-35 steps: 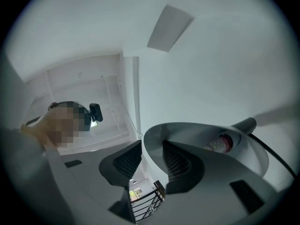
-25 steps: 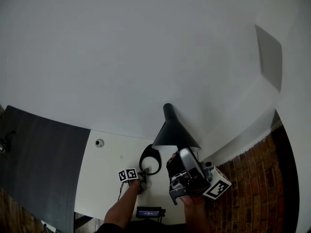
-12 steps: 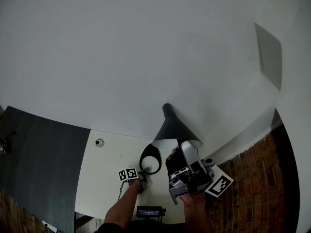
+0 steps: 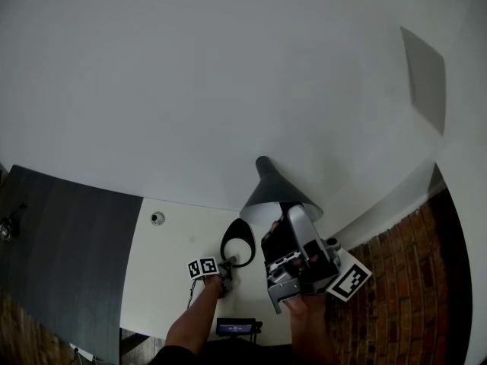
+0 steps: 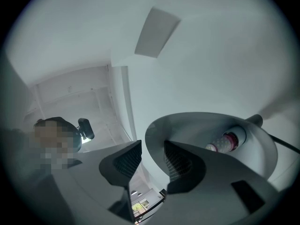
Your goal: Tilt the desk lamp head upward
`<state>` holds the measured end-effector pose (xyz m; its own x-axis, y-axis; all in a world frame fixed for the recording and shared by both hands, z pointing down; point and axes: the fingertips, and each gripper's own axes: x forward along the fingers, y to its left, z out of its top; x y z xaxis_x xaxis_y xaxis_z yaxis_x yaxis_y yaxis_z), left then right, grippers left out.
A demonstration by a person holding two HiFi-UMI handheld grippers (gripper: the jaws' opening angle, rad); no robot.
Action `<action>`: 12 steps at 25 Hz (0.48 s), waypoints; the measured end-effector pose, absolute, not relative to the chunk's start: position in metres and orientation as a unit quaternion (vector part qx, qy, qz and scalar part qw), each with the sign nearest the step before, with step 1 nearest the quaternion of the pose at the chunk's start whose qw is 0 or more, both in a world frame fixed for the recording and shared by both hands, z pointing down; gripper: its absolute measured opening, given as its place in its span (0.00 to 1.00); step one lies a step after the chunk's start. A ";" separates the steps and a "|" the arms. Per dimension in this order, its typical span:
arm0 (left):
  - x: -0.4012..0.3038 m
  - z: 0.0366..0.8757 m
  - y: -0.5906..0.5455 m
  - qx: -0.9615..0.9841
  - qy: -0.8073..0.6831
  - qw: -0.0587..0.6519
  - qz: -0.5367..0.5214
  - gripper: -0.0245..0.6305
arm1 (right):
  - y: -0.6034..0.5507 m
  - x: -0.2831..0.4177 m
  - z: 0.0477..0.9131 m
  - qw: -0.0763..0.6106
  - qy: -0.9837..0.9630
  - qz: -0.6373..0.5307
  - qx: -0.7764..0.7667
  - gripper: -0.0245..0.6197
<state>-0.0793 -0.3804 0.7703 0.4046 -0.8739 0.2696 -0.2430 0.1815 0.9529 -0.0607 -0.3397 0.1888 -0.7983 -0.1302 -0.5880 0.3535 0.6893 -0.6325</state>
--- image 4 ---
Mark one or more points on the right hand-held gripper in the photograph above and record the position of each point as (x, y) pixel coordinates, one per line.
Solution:
(281, 253)

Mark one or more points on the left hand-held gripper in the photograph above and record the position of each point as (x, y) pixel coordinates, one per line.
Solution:
(203, 267)

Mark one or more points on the black desk lamp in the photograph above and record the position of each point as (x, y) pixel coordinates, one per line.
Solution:
(274, 192)

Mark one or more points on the person's right forearm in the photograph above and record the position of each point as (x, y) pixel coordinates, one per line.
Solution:
(312, 337)

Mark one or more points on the person's left forearm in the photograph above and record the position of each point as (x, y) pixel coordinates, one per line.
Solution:
(194, 318)

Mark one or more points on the white desk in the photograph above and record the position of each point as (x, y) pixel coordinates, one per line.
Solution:
(163, 272)

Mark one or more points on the round desk grommet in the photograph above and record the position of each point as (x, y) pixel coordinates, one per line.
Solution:
(157, 218)

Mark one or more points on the grey desk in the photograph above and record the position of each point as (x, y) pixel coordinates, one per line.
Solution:
(68, 249)

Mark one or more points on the person's right hand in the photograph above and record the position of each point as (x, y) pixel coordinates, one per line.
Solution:
(296, 304)

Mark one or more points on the black chest-mounted screen device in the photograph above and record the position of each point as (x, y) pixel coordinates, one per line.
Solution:
(236, 327)

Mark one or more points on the person's black shirt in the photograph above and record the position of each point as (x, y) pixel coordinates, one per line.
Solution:
(243, 356)

